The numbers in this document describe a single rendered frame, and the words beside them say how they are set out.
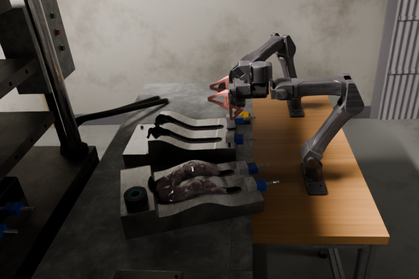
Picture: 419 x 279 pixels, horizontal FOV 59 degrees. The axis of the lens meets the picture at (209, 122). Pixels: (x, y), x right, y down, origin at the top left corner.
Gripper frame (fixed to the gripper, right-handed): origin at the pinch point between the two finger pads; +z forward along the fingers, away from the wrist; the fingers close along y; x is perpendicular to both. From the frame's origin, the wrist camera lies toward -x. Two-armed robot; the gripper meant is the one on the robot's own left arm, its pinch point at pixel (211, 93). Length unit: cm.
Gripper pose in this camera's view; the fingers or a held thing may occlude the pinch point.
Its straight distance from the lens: 134.3
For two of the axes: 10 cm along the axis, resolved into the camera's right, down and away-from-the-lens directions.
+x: 0.9, 8.6, 5.0
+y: -0.7, 5.1, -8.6
